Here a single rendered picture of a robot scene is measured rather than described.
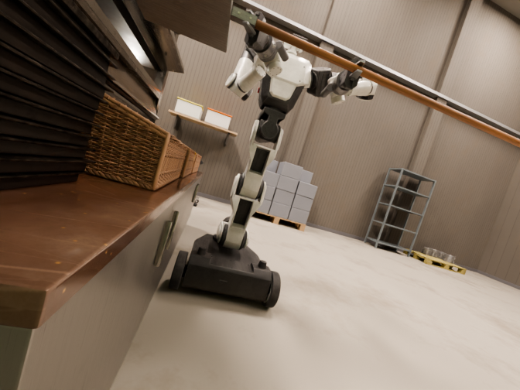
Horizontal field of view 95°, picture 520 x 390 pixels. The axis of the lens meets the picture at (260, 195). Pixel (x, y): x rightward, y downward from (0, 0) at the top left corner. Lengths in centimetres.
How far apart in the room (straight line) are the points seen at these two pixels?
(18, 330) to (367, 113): 608
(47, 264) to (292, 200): 419
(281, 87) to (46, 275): 134
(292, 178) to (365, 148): 231
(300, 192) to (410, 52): 425
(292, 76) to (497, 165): 785
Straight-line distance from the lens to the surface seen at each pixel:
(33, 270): 24
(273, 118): 142
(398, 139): 658
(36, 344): 26
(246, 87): 129
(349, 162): 581
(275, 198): 426
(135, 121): 67
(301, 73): 148
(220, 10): 103
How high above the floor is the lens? 69
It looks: 4 degrees down
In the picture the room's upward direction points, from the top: 17 degrees clockwise
